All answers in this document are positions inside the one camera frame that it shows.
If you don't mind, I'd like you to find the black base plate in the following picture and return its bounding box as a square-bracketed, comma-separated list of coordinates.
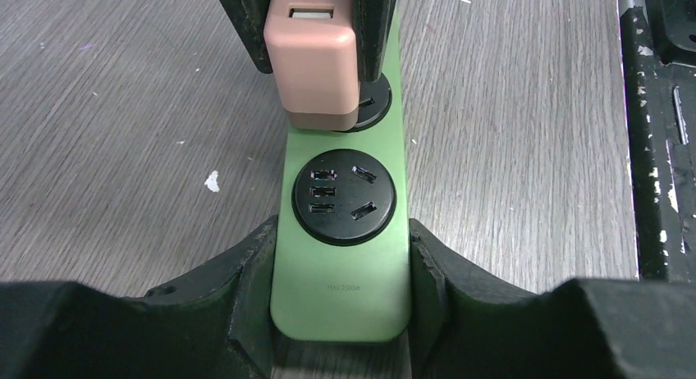
[618, 0, 695, 283]

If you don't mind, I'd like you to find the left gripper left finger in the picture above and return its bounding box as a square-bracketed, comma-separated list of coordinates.
[1, 217, 277, 378]

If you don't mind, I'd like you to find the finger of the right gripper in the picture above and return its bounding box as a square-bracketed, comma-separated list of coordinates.
[352, 0, 396, 82]
[219, 0, 272, 74]

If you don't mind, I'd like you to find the pink adapter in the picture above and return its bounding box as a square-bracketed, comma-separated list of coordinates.
[263, 0, 360, 131]

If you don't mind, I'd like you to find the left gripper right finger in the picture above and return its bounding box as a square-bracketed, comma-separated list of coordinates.
[408, 219, 695, 378]

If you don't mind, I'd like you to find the green power strip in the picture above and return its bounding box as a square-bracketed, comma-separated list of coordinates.
[270, 20, 411, 343]

